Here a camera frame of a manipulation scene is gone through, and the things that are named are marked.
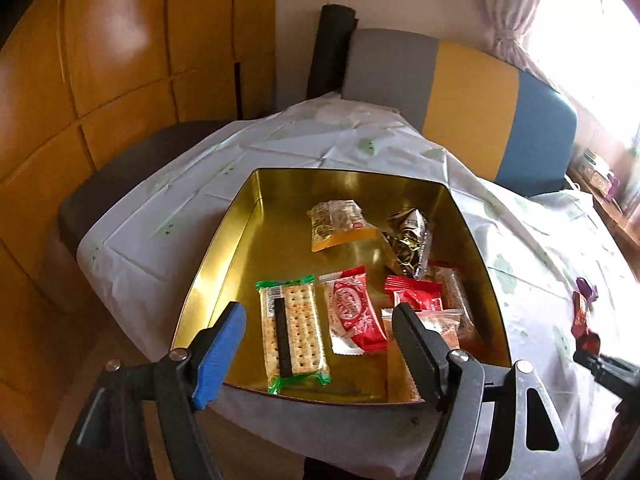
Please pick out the dark grey chair seat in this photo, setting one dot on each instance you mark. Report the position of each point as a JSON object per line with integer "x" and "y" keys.
{"x": 130, "y": 170}

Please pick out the red and white snack packet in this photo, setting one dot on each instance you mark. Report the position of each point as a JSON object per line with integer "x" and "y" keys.
{"x": 355, "y": 315}

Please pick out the yellow orange snack packet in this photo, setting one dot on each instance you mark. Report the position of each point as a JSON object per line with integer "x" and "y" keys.
{"x": 335, "y": 225}

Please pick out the clear grain bar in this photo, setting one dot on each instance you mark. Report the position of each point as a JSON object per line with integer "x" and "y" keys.
{"x": 457, "y": 300}

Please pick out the red foil snack packet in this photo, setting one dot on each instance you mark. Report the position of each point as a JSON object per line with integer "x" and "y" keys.
{"x": 590, "y": 342}

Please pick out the orange clear biscuit packet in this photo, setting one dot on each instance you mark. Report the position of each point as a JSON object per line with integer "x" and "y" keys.
{"x": 445, "y": 327}

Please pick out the purple snack packet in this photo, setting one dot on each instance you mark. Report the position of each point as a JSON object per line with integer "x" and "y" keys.
{"x": 586, "y": 287}

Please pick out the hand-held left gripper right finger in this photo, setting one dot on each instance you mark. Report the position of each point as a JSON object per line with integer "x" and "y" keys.
{"x": 415, "y": 340}

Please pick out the gold patterned box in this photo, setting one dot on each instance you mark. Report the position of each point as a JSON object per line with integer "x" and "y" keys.
{"x": 597, "y": 181}

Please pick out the wooden cabinet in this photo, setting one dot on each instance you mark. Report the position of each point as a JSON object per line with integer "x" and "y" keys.
{"x": 125, "y": 35}

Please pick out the small red packet white print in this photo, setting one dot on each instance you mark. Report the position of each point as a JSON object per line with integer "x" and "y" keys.
{"x": 580, "y": 315}

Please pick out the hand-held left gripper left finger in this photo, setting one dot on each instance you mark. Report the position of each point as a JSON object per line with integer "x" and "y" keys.
{"x": 217, "y": 360}

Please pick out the purple box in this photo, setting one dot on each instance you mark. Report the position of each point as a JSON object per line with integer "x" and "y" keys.
{"x": 615, "y": 187}

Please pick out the dark silver snack packet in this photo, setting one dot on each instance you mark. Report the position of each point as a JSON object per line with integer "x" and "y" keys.
{"x": 407, "y": 245}

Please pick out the wooden shelf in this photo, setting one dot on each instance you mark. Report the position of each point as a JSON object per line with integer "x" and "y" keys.
{"x": 617, "y": 225}

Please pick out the grey yellow blue sofa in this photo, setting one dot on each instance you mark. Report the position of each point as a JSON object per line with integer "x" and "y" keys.
{"x": 470, "y": 105}

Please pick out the small red snack packet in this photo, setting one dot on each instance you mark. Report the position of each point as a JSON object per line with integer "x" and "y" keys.
{"x": 415, "y": 292}

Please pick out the black rolled mat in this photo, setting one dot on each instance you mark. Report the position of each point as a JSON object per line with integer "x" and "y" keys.
{"x": 330, "y": 50}

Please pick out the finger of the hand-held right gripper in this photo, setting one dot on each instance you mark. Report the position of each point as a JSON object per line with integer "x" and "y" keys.
{"x": 610, "y": 367}

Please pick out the pale patterned curtain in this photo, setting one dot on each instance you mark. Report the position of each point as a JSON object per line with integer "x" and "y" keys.
{"x": 510, "y": 10}

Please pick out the green edged cracker packet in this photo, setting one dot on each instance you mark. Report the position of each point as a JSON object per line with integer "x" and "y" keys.
{"x": 300, "y": 330}

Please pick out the gold tin box maroon outside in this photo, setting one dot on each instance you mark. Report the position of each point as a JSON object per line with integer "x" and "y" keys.
{"x": 280, "y": 240}

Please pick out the pale printed tablecloth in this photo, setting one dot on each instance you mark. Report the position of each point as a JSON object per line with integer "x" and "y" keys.
{"x": 200, "y": 175}

